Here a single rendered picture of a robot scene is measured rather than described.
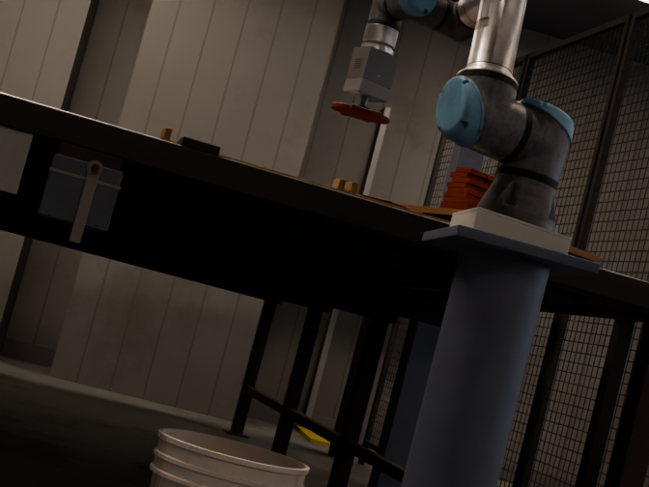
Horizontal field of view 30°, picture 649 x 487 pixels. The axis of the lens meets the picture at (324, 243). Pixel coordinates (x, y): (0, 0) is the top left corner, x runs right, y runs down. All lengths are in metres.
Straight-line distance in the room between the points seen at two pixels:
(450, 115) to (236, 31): 5.33
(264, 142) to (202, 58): 0.63
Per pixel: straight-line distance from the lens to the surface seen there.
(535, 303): 2.24
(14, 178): 2.39
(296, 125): 7.44
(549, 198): 2.27
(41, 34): 7.63
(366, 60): 2.72
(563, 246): 2.23
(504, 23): 2.29
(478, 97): 2.19
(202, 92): 7.41
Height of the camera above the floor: 0.62
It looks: 4 degrees up
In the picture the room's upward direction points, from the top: 15 degrees clockwise
